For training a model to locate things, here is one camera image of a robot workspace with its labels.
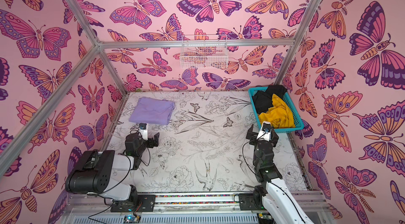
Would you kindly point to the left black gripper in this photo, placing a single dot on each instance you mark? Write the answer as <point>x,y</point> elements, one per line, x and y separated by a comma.
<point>155,140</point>

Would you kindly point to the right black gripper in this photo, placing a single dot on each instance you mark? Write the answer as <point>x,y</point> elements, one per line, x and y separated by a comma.
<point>261,141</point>

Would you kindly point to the lavender purple t-shirt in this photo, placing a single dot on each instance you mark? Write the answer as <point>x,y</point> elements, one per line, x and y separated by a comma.
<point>152,111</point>

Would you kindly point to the teal plastic laundry basket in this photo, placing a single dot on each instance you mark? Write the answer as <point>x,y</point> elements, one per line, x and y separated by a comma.
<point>286,98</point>

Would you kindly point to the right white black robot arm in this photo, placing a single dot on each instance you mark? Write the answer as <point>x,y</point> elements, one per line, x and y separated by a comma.
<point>272,194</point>

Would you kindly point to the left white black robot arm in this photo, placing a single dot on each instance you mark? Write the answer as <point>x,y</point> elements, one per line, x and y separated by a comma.
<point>92,175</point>

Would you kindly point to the mustard yellow t-shirt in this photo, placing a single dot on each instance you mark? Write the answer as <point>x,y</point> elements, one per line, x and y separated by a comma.
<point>280,115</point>

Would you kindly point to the black t-shirt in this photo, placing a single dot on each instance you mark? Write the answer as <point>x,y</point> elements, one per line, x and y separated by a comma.
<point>263,100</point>

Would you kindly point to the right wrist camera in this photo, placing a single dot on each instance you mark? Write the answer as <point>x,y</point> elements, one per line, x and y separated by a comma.
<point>265,133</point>

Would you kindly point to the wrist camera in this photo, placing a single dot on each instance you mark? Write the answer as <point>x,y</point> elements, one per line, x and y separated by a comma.
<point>265,133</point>
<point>143,131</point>

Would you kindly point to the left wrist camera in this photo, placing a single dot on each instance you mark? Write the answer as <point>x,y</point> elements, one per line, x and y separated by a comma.
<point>143,131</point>

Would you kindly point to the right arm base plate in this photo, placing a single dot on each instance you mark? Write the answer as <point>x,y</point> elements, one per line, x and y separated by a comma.
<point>253,202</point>

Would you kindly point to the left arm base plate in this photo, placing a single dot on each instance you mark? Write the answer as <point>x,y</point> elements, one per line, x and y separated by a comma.
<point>140,203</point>

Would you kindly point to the aluminium frame horizontal bar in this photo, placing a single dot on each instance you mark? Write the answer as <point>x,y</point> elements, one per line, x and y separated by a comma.
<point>196,43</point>

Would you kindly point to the white wire wall basket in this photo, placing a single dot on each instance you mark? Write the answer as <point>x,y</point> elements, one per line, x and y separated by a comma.
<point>206,56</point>

